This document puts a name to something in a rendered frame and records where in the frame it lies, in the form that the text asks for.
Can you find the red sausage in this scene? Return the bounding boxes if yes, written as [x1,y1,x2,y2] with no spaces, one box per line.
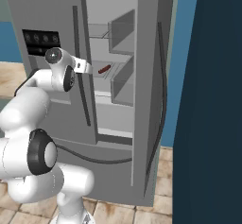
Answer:
[97,64,112,75]

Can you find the grey fridge door bin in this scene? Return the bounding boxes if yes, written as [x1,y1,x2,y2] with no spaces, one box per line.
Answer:
[108,9,136,56]
[110,55,135,108]

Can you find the dark fridge drawer handle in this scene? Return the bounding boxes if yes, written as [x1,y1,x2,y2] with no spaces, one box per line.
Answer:
[54,142,133,165]

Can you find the grey fridge drawer front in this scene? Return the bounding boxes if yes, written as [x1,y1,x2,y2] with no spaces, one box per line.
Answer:
[46,135,134,205]

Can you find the dark blue tall cupboard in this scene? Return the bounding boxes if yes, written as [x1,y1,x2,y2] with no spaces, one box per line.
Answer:
[171,0,242,224]

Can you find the grey fridge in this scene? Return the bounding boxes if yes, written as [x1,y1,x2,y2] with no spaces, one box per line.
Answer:
[2,0,176,208]

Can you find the grey open fridge door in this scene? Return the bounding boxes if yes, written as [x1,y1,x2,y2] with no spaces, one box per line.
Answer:
[130,0,176,207]

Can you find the grey fridge door with dispenser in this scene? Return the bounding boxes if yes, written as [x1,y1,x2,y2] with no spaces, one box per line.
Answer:
[2,0,97,146]

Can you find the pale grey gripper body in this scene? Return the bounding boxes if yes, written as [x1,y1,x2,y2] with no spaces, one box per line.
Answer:
[80,60,94,76]

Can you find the clear fridge shelf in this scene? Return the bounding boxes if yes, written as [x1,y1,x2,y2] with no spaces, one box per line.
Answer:
[87,23,112,42]
[91,60,129,79]

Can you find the dark curved fridge door handle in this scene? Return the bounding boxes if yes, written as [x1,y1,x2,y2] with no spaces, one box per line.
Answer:
[143,21,168,198]

